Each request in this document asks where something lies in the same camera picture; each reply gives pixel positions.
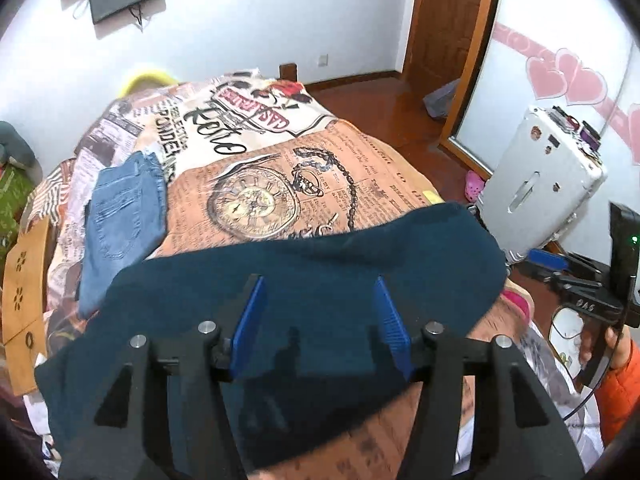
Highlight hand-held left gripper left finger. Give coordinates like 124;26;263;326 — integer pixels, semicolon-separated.
59;274;267;480

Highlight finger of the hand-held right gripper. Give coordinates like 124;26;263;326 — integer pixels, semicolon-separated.
549;269;603;290
529;248;573;272

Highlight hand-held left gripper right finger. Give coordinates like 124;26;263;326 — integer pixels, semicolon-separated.
372;275;586;480

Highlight dark pants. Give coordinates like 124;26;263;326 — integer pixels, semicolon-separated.
34;201;508;463

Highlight person's right hand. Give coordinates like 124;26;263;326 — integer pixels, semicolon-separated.
578;326;633;371

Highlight pink cloth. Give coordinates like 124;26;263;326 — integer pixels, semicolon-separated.
500;287;533;322

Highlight silver suitcase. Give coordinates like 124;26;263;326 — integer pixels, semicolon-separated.
475;105;608;263

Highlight pink clog shoe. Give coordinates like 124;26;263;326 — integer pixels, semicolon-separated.
465;170;486;202

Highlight blue jeans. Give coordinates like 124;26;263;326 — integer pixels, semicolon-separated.
76;151;168;320

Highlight printed blanket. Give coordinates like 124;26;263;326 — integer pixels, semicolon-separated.
22;67;601;480

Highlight grey plastic bag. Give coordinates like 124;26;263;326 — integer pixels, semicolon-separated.
423;78;462;120

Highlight wardrobe with heart stickers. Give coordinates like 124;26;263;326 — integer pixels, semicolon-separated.
439;0;640;181

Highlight wooden board with flower cutouts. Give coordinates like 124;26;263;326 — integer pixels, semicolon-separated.
1;217;51;396

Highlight green storage bag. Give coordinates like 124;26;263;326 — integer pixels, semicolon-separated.
0;165;36;261

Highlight wooden door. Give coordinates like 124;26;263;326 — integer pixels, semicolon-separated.
402;0;501;92

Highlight yellow foam tube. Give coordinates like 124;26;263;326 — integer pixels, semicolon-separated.
122;63;178;96

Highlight grey plush toy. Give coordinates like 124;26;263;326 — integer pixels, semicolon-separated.
0;121;43;181

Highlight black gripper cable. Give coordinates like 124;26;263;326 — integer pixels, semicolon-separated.
564;275;637;423

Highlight black monitor cable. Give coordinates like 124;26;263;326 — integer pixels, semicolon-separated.
127;4;151;31

